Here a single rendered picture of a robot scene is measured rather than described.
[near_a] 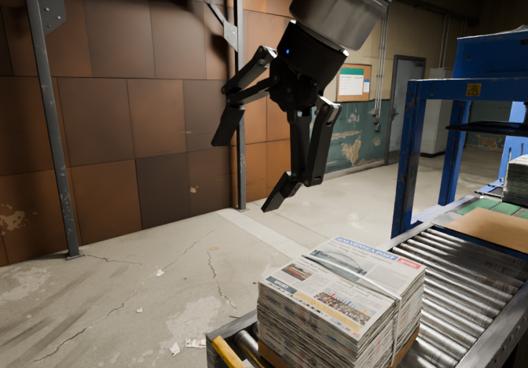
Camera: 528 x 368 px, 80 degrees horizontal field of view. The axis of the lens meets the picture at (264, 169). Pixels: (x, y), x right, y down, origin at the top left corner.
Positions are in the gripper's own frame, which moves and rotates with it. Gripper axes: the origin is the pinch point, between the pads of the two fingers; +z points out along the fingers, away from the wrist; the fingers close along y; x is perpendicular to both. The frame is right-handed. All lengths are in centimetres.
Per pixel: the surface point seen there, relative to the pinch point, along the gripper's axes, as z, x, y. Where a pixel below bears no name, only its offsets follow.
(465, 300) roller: 34, -91, -43
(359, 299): 25.4, -33.9, -21.8
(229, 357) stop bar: 58, -17, -13
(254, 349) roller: 59, -25, -14
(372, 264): 26, -50, -17
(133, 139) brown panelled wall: 179, -107, 223
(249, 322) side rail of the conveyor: 63, -32, -7
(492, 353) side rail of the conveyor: 29, -70, -52
